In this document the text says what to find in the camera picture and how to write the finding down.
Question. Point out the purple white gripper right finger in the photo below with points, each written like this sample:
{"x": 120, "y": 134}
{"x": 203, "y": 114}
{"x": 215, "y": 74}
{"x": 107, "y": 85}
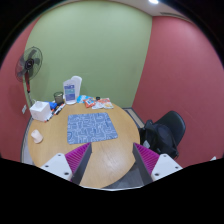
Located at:
{"x": 152, "y": 166}

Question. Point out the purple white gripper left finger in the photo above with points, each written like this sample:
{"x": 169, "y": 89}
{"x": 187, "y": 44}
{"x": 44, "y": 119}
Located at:
{"x": 70, "y": 166}

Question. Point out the blue patterned mouse pad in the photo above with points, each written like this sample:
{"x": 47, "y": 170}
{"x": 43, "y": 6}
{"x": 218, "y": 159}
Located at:
{"x": 93, "y": 127}

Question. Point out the black office chair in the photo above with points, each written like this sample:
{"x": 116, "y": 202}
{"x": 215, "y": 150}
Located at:
{"x": 171, "y": 128}

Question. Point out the red marker pen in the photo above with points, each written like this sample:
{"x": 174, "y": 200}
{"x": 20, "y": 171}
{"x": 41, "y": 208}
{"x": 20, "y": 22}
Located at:
{"x": 52, "y": 114}

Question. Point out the black marker pen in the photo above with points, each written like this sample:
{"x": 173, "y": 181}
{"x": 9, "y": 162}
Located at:
{"x": 59, "y": 109}

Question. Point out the white tissue box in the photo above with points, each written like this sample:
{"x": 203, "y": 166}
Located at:
{"x": 40, "y": 111}

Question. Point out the small blue object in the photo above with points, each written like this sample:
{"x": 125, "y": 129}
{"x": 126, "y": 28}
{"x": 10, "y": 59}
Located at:
{"x": 53, "y": 105}

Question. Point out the blue snack packet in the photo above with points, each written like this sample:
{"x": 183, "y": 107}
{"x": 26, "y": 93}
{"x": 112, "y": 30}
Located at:
{"x": 82, "y": 98}

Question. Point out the white orange snack packet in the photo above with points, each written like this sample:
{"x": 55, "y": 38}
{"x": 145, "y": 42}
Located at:
{"x": 103, "y": 103}

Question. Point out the dark pen cup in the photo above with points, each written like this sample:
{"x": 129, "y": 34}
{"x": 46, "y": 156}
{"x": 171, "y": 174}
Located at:
{"x": 58, "y": 96}

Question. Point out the white plastic jug with label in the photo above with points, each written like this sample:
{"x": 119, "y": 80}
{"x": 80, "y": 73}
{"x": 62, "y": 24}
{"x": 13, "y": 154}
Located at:
{"x": 71, "y": 89}

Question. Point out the standing electric fan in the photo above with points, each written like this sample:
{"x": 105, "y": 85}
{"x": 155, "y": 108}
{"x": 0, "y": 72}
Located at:
{"x": 28, "y": 66}

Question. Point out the ceiling light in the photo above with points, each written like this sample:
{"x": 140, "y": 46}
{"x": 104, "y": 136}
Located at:
{"x": 154, "y": 1}

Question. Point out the wall power socket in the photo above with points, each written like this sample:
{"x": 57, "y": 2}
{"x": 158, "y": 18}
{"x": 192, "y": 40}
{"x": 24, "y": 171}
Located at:
{"x": 24, "y": 109}

